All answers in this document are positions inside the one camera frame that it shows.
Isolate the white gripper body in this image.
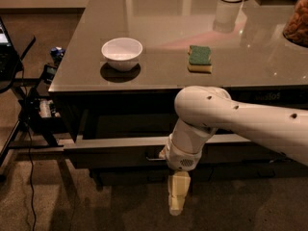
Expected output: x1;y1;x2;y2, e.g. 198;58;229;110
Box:
165;119;218;171

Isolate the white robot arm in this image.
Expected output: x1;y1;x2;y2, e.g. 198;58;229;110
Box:
159;86;308;216

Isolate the dark drawer cabinet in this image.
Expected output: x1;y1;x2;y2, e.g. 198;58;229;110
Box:
48;0;308;191

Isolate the green and yellow sponge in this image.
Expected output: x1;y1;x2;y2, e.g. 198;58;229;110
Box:
188;45;212;73

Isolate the white bowl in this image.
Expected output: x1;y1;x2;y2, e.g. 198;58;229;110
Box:
101;38;143;72

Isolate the black side stand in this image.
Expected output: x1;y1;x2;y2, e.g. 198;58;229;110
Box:
0;35;67;166

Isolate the small device with screen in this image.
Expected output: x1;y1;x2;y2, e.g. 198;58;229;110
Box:
43;64;58;84

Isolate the blue small object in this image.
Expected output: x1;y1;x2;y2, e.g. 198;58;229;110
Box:
50;47;65;64

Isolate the jar of snacks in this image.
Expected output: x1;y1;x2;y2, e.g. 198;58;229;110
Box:
283;0;308;47

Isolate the black laptop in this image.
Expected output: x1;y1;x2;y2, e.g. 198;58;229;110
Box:
0;17;19;81

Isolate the black cable on floor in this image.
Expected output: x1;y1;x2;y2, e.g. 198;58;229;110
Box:
19;64;39;231

